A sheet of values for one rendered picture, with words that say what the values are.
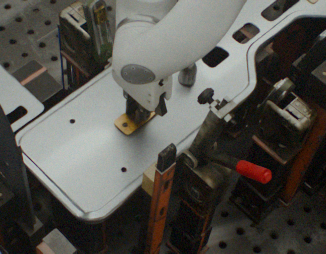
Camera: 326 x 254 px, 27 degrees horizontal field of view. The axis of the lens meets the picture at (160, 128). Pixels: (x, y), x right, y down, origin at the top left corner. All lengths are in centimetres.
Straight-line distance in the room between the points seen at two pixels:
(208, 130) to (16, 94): 39
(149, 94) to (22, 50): 66
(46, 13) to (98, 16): 55
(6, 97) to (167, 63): 43
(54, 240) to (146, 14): 32
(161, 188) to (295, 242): 52
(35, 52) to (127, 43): 79
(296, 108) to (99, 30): 37
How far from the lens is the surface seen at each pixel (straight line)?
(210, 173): 110
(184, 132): 120
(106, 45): 127
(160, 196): 104
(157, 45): 87
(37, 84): 127
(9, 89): 125
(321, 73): 117
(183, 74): 123
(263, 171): 100
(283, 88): 115
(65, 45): 135
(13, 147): 89
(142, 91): 108
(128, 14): 93
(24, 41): 170
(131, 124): 119
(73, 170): 115
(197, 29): 86
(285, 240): 147
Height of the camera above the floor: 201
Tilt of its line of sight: 58 degrees down
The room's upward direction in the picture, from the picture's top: 8 degrees clockwise
